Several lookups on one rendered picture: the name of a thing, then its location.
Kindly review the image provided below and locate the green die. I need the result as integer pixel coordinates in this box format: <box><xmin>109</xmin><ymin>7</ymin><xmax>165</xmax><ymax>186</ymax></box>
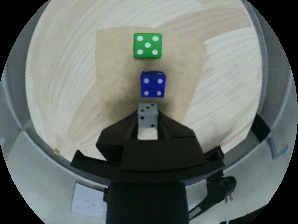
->
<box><xmin>133</xmin><ymin>34</ymin><xmax>162</xmax><ymax>59</ymax></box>

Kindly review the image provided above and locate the beige mat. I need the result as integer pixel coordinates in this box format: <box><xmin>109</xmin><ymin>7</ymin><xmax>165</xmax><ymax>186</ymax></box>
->
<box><xmin>96</xmin><ymin>27</ymin><xmax>208</xmax><ymax>123</ymax></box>

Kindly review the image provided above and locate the white die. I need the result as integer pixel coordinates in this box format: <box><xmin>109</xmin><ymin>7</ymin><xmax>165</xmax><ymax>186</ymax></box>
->
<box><xmin>137</xmin><ymin>103</ymin><xmax>158</xmax><ymax>128</ymax></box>

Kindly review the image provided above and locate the blue die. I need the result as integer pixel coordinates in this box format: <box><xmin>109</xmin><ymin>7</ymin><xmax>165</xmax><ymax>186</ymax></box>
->
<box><xmin>140</xmin><ymin>71</ymin><xmax>166</xmax><ymax>97</ymax></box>

